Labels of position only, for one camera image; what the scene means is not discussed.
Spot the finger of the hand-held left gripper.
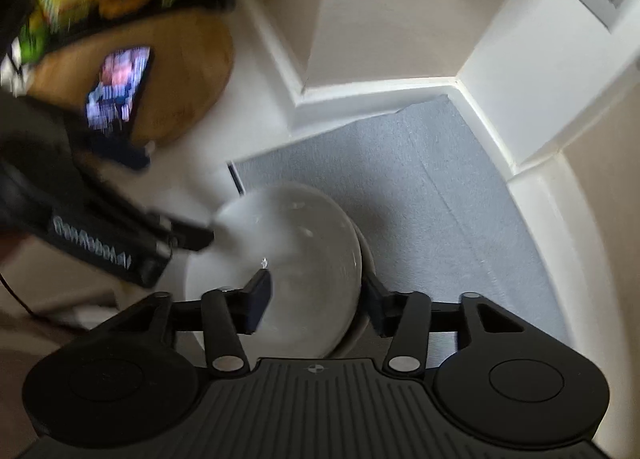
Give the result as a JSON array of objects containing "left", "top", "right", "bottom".
[
  {"left": 150, "top": 212, "right": 217, "bottom": 252},
  {"left": 75, "top": 132, "right": 152, "bottom": 171}
]

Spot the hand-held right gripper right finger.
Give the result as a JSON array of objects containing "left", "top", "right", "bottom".
[{"left": 361, "top": 270, "right": 532, "bottom": 375}]

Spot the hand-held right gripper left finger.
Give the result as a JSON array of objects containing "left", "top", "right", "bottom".
[{"left": 105, "top": 269, "right": 274, "bottom": 375}]

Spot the white bowl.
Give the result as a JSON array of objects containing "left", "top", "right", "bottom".
[{"left": 184, "top": 183, "right": 364, "bottom": 361}]

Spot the black smartphone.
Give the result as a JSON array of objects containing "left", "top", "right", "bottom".
[{"left": 82, "top": 45, "right": 157, "bottom": 145}]

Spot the wooden cutting board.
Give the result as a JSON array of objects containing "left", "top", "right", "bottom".
[{"left": 27, "top": 14, "right": 236, "bottom": 150}]

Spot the grey mat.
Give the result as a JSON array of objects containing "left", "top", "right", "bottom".
[{"left": 227, "top": 94, "right": 568, "bottom": 357}]

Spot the black cable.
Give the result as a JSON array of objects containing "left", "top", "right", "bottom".
[{"left": 0, "top": 271, "right": 81, "bottom": 332}]

